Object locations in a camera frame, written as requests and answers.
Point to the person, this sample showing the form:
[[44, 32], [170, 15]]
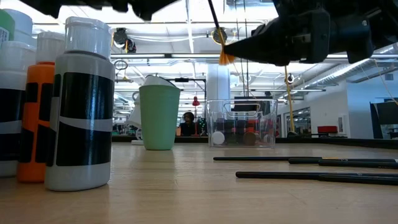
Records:
[[188, 127]]

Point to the brown paint bottle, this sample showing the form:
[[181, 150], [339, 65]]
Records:
[[250, 138]]

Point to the dark green paint bottle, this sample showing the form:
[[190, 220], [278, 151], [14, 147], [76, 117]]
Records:
[[231, 124]]

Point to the red cushioned seat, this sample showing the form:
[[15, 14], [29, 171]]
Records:
[[327, 129]]

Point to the black thin paintbrush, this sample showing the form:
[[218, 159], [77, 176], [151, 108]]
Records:
[[304, 161], [264, 175]]

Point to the large white bottle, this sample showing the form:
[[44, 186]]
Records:
[[21, 21]]

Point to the black paintbrush yellow ferrule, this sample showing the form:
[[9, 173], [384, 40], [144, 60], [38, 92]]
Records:
[[264, 158]]

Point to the grey paint bottle black label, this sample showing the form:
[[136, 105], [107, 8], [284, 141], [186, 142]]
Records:
[[81, 140]]

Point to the red paint bottle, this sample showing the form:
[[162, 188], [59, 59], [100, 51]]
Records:
[[253, 124]]

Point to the dark display panel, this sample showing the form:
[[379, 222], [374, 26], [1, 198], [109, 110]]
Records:
[[385, 121]]

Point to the small red lamp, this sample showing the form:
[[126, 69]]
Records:
[[196, 102]]

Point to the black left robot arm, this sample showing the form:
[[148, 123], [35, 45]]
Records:
[[146, 9]]

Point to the violet blue paint bottle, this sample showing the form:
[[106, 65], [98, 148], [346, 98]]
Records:
[[242, 124]]

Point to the large green paint bottle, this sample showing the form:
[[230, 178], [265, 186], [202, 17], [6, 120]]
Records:
[[6, 21]]

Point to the silver ventilation duct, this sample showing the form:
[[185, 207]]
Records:
[[335, 76]]

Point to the orange paint bottle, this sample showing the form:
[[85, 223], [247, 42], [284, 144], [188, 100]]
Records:
[[31, 77]]

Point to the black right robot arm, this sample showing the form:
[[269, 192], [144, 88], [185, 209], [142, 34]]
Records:
[[385, 18]]

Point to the green plastic cup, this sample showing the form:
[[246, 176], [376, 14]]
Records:
[[159, 118]]

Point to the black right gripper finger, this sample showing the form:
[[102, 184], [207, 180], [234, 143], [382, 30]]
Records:
[[264, 43], [281, 63]]

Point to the clear plastic bin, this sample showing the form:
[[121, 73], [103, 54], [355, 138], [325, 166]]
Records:
[[270, 124]]

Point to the black paintbrush silver ferrule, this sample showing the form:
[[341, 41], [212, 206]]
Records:
[[357, 164]]

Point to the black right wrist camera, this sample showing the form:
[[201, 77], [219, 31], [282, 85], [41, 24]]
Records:
[[292, 4]]

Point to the ceiling light bar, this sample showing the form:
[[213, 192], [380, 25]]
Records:
[[140, 55]]

